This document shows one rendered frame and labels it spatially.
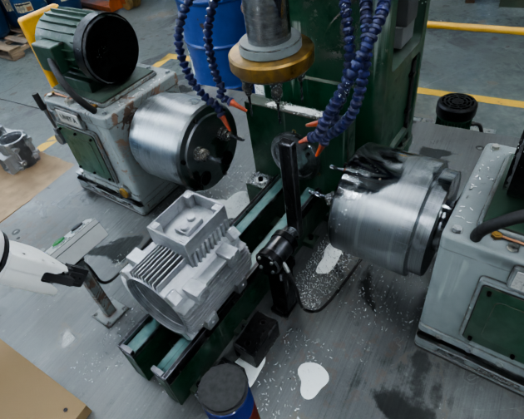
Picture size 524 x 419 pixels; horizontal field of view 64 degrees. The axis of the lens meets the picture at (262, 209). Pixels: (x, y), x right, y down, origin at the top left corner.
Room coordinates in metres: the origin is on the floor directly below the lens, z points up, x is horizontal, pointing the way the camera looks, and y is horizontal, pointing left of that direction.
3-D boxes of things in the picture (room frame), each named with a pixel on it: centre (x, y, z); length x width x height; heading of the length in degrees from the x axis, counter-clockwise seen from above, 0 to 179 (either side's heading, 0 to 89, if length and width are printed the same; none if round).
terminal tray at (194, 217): (0.60, 0.15, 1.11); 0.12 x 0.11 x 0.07; 139
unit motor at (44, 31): (1.22, 0.45, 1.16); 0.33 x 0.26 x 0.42; 49
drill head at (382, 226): (0.61, -0.30, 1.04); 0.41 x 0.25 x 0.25; 49
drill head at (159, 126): (1.06, 0.22, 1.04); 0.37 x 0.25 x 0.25; 49
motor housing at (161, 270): (0.57, 0.17, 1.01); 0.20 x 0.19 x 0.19; 139
